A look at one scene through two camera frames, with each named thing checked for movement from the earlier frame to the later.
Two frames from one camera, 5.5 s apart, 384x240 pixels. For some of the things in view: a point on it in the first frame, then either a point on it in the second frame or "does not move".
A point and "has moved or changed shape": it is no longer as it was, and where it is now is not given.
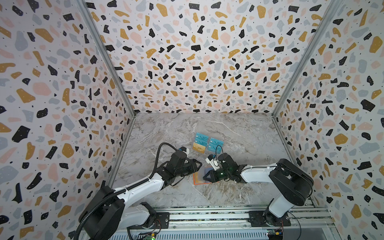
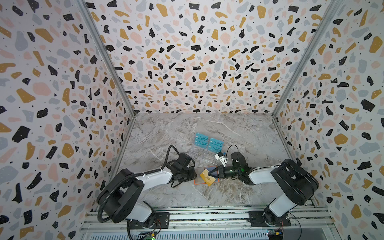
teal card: x=201 y=137 does not move
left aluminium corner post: x=102 y=41 does not move
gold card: x=199 y=148 has moved or changed shape
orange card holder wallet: x=198 y=177 does not move
